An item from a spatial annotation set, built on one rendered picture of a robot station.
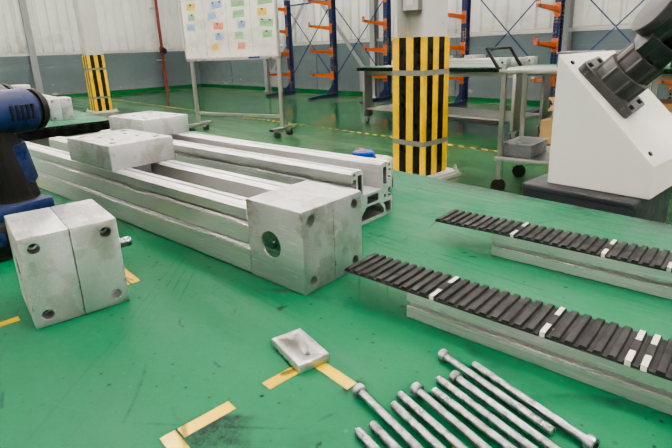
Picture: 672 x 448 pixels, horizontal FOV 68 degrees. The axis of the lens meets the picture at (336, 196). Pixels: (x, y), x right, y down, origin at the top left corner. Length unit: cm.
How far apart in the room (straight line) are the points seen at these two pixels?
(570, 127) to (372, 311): 59
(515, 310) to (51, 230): 44
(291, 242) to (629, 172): 62
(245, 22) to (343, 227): 598
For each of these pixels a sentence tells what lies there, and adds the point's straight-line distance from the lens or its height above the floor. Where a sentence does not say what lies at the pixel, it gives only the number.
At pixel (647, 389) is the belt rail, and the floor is 79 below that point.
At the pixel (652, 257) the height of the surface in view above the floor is 81.
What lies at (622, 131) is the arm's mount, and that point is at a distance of 95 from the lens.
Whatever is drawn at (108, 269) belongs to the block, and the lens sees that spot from 58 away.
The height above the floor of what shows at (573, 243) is 81.
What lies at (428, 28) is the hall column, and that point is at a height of 116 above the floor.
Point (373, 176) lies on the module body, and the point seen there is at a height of 84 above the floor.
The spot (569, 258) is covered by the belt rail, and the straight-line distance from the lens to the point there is 62.
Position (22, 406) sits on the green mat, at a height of 78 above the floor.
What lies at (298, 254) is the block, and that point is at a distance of 53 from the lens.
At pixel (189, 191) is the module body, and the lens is 68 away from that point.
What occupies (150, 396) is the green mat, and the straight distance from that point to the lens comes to 44.
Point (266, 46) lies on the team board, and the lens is 631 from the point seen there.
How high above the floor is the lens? 103
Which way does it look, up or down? 16 degrees down
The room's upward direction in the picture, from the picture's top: 2 degrees counter-clockwise
